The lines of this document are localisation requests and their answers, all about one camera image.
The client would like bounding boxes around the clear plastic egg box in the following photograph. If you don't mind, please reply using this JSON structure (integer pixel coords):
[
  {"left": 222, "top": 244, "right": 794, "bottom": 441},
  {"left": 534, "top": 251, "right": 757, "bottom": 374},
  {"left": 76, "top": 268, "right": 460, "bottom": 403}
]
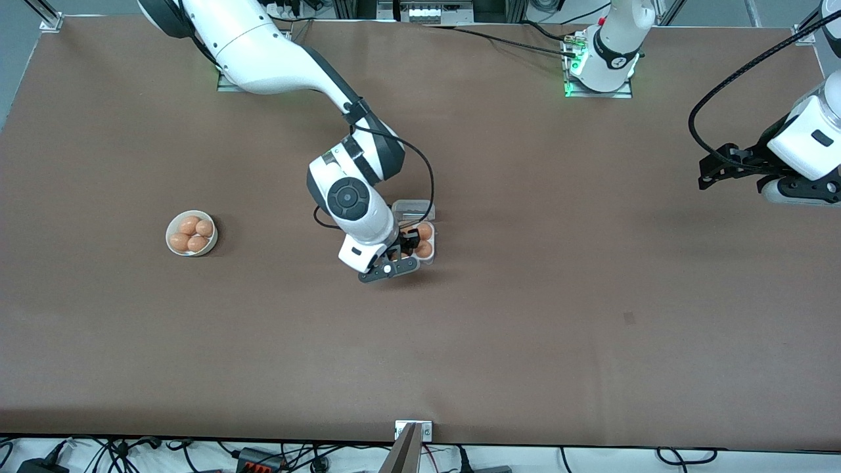
[{"left": 392, "top": 200, "right": 436, "bottom": 267}]

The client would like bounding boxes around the grey electrical control box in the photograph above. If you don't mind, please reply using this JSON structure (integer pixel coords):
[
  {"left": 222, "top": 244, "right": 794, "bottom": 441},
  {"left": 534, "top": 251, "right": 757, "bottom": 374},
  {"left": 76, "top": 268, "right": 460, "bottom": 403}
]
[{"left": 378, "top": 0, "right": 475, "bottom": 26}]

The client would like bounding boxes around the black orange connector box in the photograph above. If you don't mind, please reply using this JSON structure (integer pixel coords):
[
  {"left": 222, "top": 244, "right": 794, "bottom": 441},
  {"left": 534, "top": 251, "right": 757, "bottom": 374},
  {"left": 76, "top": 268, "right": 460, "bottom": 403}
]
[{"left": 237, "top": 448, "right": 284, "bottom": 473}]

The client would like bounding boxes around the white round bowl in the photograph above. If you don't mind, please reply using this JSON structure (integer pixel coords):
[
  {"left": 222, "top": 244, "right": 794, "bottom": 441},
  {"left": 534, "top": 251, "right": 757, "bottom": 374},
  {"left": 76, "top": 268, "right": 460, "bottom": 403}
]
[{"left": 166, "top": 210, "right": 219, "bottom": 257}]

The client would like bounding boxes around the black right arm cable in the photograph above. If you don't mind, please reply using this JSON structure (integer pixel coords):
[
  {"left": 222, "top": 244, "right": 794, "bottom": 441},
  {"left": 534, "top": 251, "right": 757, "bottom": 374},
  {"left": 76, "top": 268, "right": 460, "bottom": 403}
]
[{"left": 314, "top": 99, "right": 436, "bottom": 231}]

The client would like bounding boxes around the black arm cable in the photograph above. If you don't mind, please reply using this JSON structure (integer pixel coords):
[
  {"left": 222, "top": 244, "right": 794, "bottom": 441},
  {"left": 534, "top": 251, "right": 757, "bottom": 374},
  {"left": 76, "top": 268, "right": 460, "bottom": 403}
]
[
  {"left": 689, "top": 10, "right": 841, "bottom": 175},
  {"left": 314, "top": 99, "right": 436, "bottom": 231}
]

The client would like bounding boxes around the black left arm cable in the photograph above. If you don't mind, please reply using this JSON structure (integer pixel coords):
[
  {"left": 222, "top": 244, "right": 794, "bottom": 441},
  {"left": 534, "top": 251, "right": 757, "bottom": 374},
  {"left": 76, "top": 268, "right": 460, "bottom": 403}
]
[{"left": 689, "top": 10, "right": 841, "bottom": 175}]

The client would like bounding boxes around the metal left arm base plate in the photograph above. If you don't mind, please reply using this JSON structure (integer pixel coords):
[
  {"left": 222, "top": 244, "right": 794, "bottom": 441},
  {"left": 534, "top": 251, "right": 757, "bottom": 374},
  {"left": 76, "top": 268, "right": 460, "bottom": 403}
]
[{"left": 564, "top": 30, "right": 633, "bottom": 99}]

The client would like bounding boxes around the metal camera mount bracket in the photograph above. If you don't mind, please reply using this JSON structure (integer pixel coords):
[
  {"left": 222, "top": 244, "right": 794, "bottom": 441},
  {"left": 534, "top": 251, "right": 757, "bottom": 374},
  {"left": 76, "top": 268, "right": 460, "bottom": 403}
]
[{"left": 394, "top": 420, "right": 433, "bottom": 441}]

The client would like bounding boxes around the grey camera post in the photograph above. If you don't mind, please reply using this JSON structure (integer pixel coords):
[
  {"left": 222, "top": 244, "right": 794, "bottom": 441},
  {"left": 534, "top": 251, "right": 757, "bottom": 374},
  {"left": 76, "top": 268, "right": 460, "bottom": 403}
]
[{"left": 380, "top": 424, "right": 421, "bottom": 473}]

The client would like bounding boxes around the black thick table cable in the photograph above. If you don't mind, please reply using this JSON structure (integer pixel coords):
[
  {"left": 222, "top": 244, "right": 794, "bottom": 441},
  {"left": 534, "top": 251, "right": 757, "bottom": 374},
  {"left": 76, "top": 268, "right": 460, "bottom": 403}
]
[{"left": 420, "top": 23, "right": 582, "bottom": 60}]

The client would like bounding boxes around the black looped floor cable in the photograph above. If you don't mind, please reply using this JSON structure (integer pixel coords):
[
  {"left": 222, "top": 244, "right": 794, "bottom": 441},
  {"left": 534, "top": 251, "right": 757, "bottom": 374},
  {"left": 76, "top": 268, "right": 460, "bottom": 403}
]
[{"left": 657, "top": 447, "right": 718, "bottom": 464}]

